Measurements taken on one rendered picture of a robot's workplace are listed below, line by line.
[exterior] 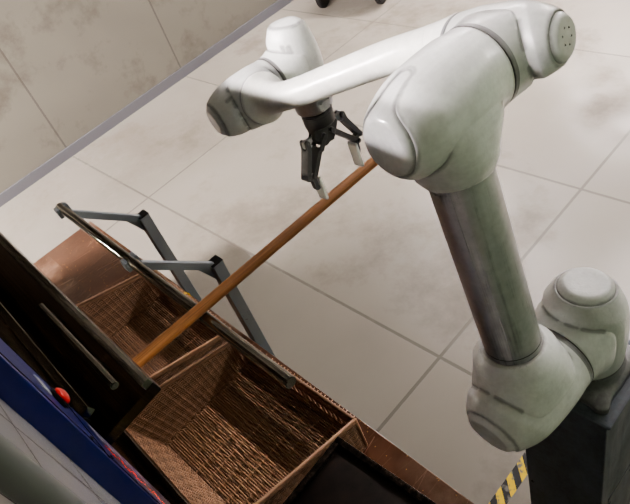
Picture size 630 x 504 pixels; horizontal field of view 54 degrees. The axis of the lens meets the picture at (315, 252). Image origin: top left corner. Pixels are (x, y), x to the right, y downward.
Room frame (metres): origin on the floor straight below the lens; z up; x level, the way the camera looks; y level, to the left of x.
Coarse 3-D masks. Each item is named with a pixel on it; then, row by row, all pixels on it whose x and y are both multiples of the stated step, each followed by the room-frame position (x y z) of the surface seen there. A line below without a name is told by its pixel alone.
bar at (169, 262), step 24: (72, 216) 1.77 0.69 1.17; (96, 216) 1.90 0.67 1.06; (120, 216) 1.93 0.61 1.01; (144, 216) 1.96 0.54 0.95; (96, 240) 1.61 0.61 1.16; (144, 264) 1.46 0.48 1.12; (168, 264) 1.49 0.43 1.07; (192, 264) 1.52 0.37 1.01; (216, 264) 1.54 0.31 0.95; (168, 288) 1.25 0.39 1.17; (192, 288) 1.97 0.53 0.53; (240, 312) 1.54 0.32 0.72; (240, 336) 1.00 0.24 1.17; (264, 360) 0.90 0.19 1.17; (288, 384) 0.82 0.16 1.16
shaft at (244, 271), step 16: (368, 160) 1.42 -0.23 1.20; (352, 176) 1.37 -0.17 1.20; (336, 192) 1.34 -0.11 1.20; (320, 208) 1.30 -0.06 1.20; (304, 224) 1.27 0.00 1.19; (272, 240) 1.24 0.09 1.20; (288, 240) 1.24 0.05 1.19; (256, 256) 1.20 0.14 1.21; (240, 272) 1.17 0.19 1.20; (224, 288) 1.14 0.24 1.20; (208, 304) 1.11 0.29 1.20; (192, 320) 1.08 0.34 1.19; (160, 336) 1.06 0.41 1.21; (176, 336) 1.06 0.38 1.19; (144, 352) 1.03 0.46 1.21
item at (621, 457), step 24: (624, 384) 0.63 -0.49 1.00; (576, 408) 0.62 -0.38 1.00; (624, 408) 0.58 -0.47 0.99; (552, 432) 0.67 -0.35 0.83; (576, 432) 0.62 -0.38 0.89; (600, 432) 0.58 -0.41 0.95; (624, 432) 0.61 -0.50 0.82; (528, 456) 0.73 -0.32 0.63; (552, 456) 0.67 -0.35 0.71; (576, 456) 0.62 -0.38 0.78; (600, 456) 0.57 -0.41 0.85; (624, 456) 0.62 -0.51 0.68; (552, 480) 0.67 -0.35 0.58; (576, 480) 0.62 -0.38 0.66; (600, 480) 0.57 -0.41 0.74; (624, 480) 0.63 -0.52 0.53
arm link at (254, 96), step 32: (416, 32) 0.92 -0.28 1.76; (256, 64) 1.21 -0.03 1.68; (352, 64) 0.99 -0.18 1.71; (384, 64) 0.96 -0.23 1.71; (224, 96) 1.14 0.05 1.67; (256, 96) 1.10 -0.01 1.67; (288, 96) 1.04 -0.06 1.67; (320, 96) 1.01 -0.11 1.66; (224, 128) 1.12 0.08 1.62; (256, 128) 1.14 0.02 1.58
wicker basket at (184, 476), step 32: (224, 352) 1.39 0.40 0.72; (224, 384) 1.36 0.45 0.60; (256, 384) 1.32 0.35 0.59; (160, 416) 1.24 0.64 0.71; (192, 416) 1.28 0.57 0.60; (224, 416) 1.24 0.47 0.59; (256, 416) 1.20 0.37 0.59; (288, 416) 1.15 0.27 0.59; (320, 416) 1.11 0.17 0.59; (352, 416) 0.97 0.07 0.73; (160, 448) 1.17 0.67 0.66; (192, 448) 1.17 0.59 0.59; (224, 448) 1.13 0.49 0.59; (256, 448) 1.09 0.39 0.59; (288, 448) 1.05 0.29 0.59; (320, 448) 0.90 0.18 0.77; (192, 480) 1.02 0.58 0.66; (224, 480) 1.02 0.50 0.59; (256, 480) 0.98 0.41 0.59; (288, 480) 0.83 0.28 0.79
